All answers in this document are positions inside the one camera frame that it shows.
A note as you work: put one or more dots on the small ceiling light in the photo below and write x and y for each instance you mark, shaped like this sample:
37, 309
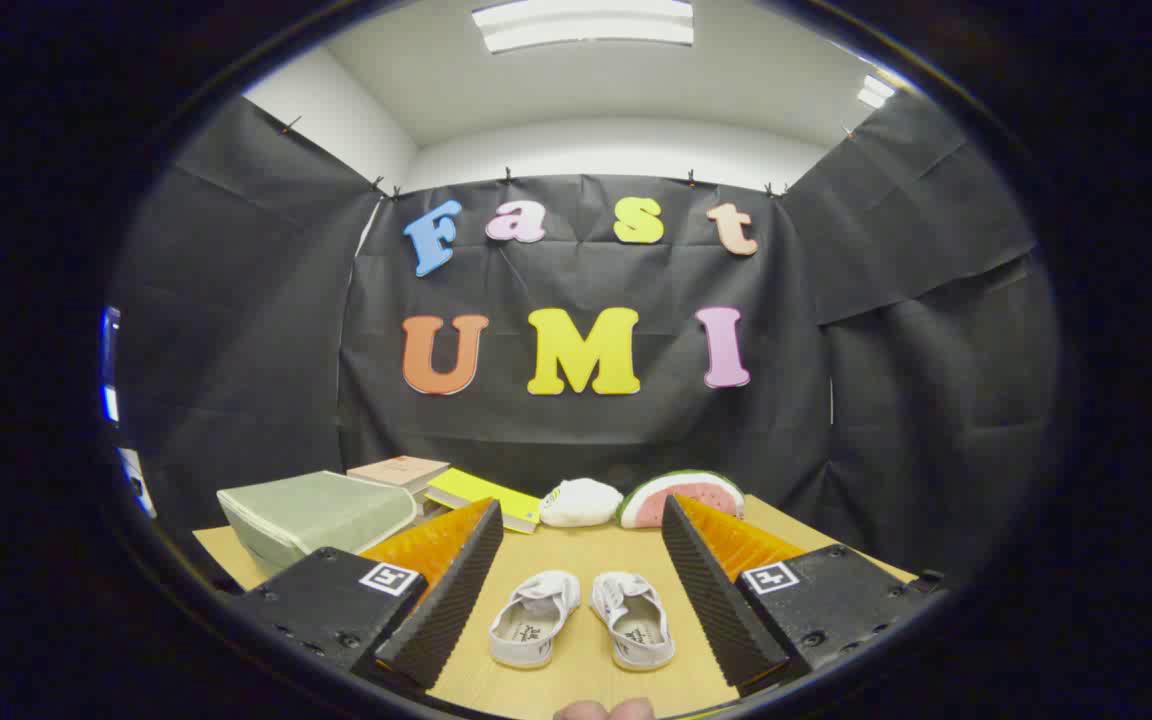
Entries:
874, 92

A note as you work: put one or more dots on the thick blue cover book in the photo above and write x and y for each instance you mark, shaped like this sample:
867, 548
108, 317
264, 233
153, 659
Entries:
432, 498

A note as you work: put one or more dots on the pale green storage box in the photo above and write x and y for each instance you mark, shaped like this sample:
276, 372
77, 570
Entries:
316, 515

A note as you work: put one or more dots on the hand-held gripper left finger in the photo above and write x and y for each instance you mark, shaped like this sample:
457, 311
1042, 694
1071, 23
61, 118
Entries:
446, 610

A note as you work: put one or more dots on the computer screen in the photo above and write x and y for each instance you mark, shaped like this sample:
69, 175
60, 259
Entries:
111, 400

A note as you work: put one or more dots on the watermelon slice plush toy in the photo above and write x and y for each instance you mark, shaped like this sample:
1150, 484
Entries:
681, 500

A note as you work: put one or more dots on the white plush toy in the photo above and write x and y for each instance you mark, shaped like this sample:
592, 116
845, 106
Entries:
581, 503

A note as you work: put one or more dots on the beige book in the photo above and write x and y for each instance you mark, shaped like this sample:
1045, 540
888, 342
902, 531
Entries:
396, 470

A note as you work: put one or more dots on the long ceiling light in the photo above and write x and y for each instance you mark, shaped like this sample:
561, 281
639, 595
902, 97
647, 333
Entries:
586, 25

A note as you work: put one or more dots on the yellow book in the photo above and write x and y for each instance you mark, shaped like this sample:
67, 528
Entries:
476, 490

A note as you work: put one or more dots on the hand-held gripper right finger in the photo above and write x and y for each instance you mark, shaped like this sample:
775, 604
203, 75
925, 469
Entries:
721, 610

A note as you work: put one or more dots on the white canvas shoe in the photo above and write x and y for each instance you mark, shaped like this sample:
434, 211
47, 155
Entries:
526, 630
636, 630

